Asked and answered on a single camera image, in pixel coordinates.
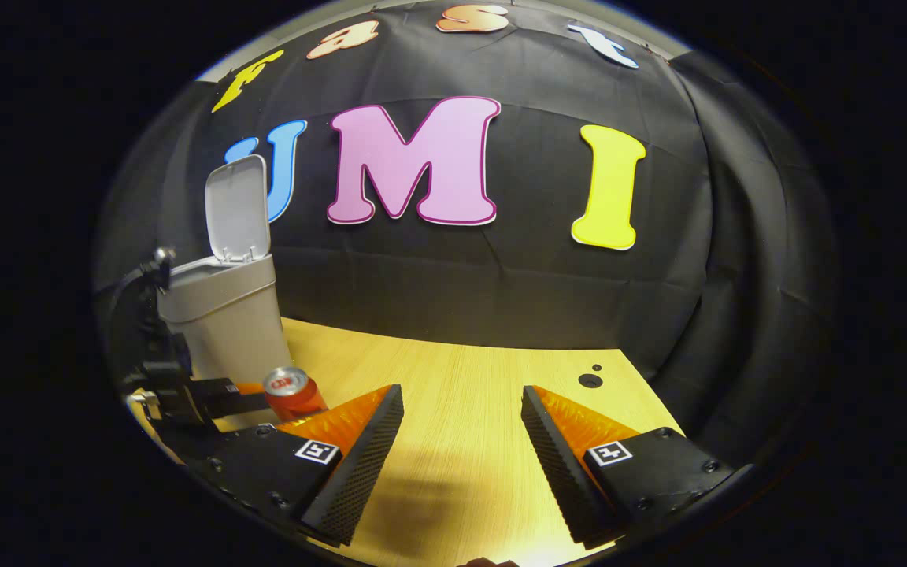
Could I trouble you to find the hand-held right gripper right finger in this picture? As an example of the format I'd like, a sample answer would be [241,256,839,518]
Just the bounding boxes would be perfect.
[521,384,736,550]

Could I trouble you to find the red pop can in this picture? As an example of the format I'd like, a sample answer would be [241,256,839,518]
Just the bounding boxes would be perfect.
[263,366,327,422]

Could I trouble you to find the wooden desktop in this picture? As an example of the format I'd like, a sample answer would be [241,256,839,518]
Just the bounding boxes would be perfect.
[135,317,684,567]

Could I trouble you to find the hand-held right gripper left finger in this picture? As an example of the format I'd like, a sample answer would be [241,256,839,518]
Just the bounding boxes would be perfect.
[186,384,405,548]

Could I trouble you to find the white desktop garbage bin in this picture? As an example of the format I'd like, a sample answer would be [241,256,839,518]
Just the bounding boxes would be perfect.
[158,154,293,387]

